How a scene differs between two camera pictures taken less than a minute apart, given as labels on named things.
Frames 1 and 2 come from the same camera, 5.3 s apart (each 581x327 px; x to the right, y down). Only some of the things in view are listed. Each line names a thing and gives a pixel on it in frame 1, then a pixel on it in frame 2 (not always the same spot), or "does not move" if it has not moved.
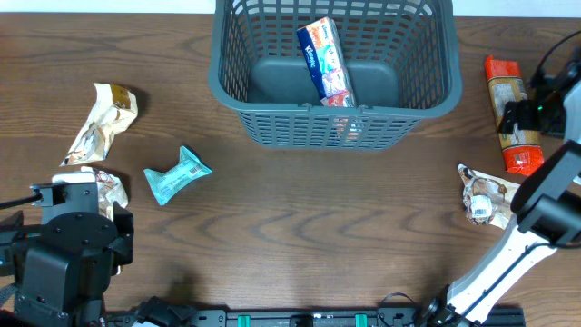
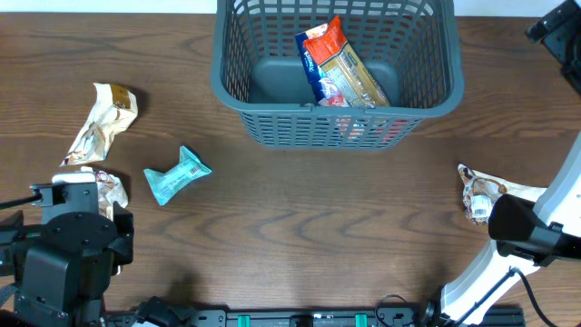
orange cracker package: [522, 149] → [329, 46]
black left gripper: [15, 238] does not move
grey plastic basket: [402, 59] does not move
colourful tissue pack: [327, 61] does not move
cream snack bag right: [487, 198] does not move
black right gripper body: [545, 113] → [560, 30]
